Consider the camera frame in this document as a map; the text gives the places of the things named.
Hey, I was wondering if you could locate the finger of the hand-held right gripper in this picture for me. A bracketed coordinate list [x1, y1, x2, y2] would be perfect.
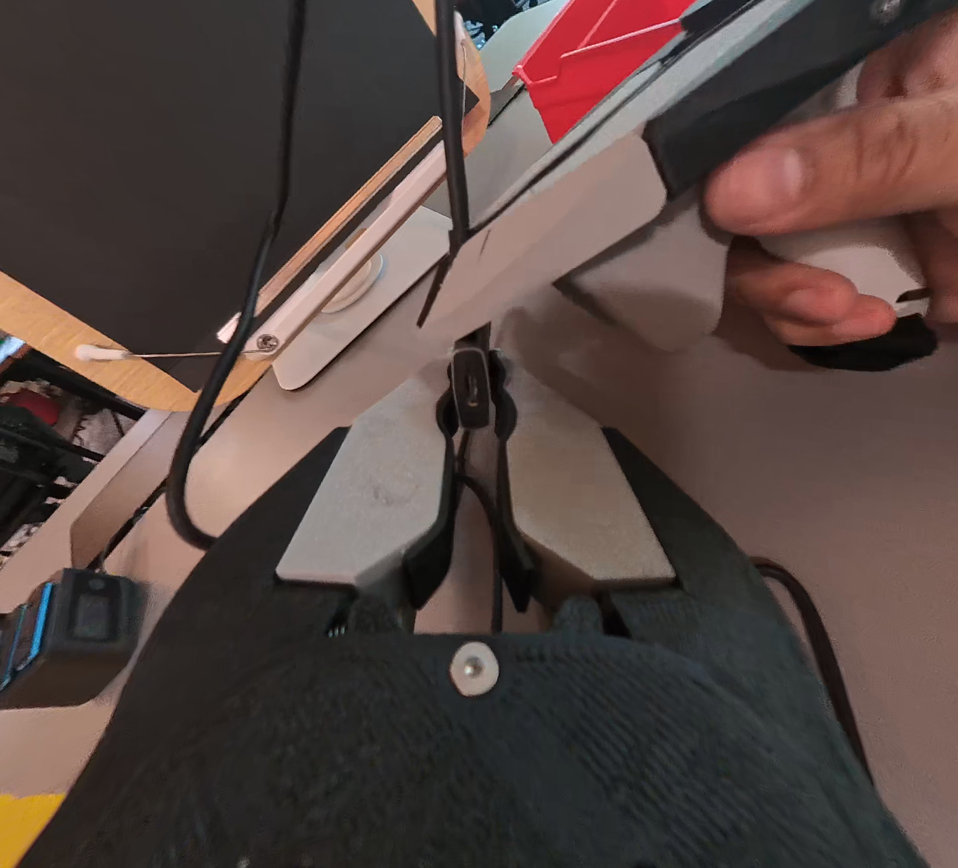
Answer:
[472, 0, 847, 248]
[415, 132, 667, 360]

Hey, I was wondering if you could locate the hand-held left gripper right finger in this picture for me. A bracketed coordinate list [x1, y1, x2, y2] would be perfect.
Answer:
[494, 356, 678, 608]

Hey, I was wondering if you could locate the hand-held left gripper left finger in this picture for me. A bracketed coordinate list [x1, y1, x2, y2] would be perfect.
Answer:
[277, 374, 458, 607]

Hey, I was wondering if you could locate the red plastic bin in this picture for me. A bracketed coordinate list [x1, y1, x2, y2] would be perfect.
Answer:
[514, 0, 812, 144]

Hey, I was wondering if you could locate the black hub cable with adapter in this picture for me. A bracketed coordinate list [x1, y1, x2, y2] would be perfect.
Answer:
[457, 467, 513, 632]

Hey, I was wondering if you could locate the thick black cable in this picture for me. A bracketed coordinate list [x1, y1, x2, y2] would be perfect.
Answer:
[165, 0, 474, 555]

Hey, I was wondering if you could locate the yellow plastic bin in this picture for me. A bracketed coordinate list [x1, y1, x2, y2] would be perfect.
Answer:
[0, 794, 68, 868]

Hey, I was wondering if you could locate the person's right hand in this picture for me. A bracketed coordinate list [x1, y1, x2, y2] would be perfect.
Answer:
[700, 12, 958, 348]

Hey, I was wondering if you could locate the blue and black device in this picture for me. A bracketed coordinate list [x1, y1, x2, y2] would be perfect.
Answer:
[0, 566, 145, 710]

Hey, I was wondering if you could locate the black board on stand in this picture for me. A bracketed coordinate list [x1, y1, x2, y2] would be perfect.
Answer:
[0, 0, 492, 414]

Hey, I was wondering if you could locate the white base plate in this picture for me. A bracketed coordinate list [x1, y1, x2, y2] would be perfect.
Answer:
[274, 207, 459, 393]

